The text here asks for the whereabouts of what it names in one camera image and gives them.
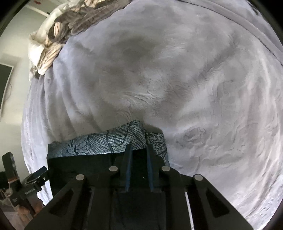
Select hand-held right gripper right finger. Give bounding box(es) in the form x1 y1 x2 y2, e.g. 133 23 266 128
146 144 254 230

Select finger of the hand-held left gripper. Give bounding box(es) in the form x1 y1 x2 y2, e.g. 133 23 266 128
24 166 48 186
2 152 21 184

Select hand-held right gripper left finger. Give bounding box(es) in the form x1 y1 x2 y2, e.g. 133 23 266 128
24 145 133 230

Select black pants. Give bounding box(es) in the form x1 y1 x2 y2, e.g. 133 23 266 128
47 144 189 230

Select person's left hand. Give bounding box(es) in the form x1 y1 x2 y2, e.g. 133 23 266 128
17 194 44 219

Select speckled folded cloth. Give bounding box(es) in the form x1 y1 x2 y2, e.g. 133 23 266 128
145 130 171 167

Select blue leaf patterned folded cloth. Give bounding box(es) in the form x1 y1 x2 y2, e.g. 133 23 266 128
47 120 148 160

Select white fluffy blanket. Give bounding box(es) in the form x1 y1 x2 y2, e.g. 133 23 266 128
21 0 283 224

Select dark wall-mounted screen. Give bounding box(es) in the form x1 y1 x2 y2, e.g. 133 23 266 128
0 63 14 121

